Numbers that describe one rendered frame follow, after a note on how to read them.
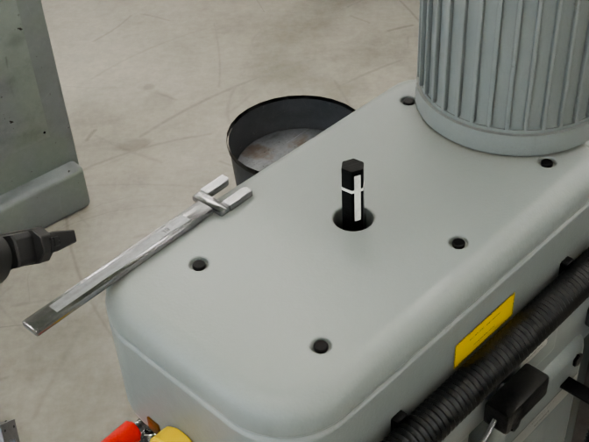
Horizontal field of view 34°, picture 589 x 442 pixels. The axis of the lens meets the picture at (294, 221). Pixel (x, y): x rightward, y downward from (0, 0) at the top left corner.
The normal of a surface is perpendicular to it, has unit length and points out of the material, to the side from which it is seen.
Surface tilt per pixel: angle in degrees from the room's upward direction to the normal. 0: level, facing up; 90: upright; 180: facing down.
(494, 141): 90
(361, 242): 0
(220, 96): 0
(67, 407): 0
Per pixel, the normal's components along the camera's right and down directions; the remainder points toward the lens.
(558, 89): 0.26, 0.61
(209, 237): -0.05, -0.77
